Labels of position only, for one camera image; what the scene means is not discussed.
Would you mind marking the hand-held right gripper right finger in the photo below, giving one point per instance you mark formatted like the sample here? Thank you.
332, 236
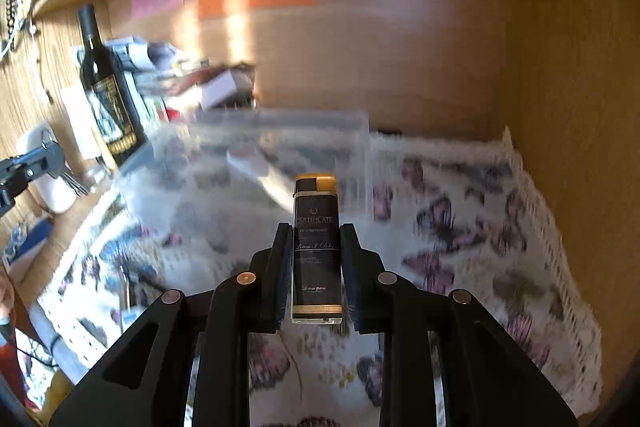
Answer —
350, 279

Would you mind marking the black and gold lighter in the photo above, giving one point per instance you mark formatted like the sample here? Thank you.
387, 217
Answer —
317, 252

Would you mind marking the clear plastic storage box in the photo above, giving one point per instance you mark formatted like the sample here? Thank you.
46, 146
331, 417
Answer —
280, 157

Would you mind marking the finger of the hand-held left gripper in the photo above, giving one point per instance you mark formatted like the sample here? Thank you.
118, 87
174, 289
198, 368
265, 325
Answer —
25, 168

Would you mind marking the bunch of metal keys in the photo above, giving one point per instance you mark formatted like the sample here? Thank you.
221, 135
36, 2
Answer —
62, 167

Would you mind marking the pile of papers and boxes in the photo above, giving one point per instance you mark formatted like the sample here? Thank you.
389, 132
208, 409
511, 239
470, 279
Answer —
185, 72

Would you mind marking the dark wine bottle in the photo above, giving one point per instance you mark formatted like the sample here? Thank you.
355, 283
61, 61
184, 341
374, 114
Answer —
107, 94

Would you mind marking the butterfly print lace cloth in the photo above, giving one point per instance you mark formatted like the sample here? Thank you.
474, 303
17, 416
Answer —
450, 257

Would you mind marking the white rounded container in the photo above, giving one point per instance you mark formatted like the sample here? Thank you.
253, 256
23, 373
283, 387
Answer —
47, 177

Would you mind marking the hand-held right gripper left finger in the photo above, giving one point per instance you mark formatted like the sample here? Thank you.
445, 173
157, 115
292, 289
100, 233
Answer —
283, 278

